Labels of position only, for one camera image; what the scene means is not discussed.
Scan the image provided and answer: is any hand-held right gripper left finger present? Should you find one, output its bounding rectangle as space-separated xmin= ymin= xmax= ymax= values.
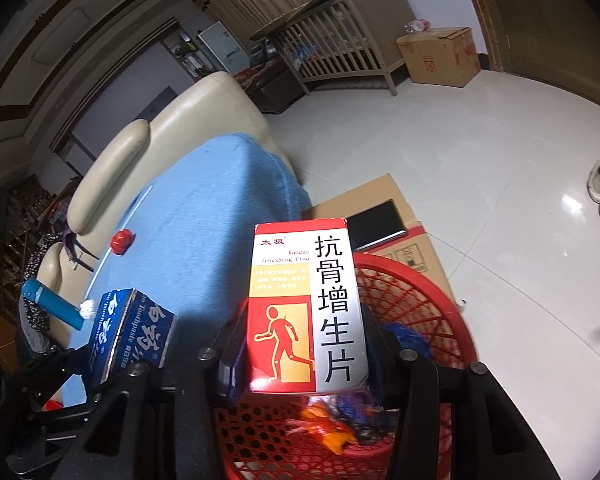
xmin=80 ymin=310 xmax=253 ymax=480

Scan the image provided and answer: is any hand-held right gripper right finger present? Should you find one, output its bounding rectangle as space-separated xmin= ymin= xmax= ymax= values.
xmin=362 ymin=305 xmax=548 ymax=480

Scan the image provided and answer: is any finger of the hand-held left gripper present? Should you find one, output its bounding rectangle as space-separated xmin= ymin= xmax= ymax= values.
xmin=15 ymin=344 xmax=97 ymax=378

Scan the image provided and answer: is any blue plastic bag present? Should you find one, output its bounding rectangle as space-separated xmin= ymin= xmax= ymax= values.
xmin=330 ymin=322 xmax=426 ymax=426

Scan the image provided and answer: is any blue toothpaste box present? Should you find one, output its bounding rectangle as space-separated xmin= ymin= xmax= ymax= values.
xmin=87 ymin=287 xmax=178 ymax=386

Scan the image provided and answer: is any red plastic basket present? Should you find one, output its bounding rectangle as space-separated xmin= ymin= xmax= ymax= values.
xmin=215 ymin=252 xmax=479 ymax=480

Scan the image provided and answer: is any orange snack wrapper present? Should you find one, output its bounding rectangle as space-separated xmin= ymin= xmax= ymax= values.
xmin=300 ymin=400 xmax=359 ymax=455

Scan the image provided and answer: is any red and white medicine box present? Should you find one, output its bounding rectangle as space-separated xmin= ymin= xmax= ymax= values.
xmin=247 ymin=217 xmax=371 ymax=396

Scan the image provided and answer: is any blue thermos bottle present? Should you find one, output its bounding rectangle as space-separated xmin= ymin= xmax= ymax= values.
xmin=21 ymin=280 xmax=86 ymax=332

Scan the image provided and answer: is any dark floral clothing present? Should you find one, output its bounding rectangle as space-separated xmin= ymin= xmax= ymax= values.
xmin=17 ymin=232 xmax=67 ymax=361

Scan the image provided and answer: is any red crumpled plastic ball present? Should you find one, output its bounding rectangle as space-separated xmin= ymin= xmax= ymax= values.
xmin=110 ymin=228 xmax=136 ymax=256

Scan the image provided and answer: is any dark wooden shelf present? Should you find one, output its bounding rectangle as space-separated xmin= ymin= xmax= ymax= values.
xmin=0 ymin=180 xmax=77 ymax=281

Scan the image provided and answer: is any black tablet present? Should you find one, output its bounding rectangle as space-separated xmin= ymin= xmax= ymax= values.
xmin=345 ymin=199 xmax=409 ymax=252

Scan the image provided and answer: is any thin white rod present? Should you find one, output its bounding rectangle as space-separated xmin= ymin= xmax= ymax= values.
xmin=82 ymin=185 xmax=154 ymax=306

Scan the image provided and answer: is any flat cardboard box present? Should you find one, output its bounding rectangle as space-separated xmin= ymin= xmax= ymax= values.
xmin=300 ymin=174 xmax=464 ymax=311

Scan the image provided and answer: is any beige leather sofa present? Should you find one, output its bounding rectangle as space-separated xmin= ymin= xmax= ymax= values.
xmin=35 ymin=71 xmax=297 ymax=291

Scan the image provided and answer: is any brown cardboard box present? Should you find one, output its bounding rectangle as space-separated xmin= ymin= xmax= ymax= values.
xmin=396 ymin=27 xmax=481 ymax=89

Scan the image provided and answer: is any wooden crib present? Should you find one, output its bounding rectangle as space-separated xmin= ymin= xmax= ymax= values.
xmin=272 ymin=0 xmax=417 ymax=97

